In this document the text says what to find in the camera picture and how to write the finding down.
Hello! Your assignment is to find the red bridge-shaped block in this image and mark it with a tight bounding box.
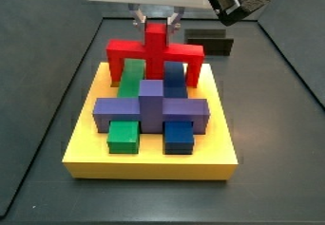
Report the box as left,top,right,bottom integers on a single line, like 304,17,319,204
108,23,205,87

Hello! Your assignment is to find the yellow base board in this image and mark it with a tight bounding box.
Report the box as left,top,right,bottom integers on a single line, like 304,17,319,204
64,63,239,180

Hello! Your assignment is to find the black rectangular block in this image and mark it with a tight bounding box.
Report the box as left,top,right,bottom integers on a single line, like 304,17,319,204
185,29,235,56

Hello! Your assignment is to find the purple bridge-shaped block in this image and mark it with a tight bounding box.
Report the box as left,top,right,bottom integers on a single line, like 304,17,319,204
93,80,212,134

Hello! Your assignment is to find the dark blue long bar block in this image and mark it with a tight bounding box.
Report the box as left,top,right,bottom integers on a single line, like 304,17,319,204
164,62,195,155

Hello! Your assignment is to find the green long bar block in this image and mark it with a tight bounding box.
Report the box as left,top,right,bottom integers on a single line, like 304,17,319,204
108,59,145,154

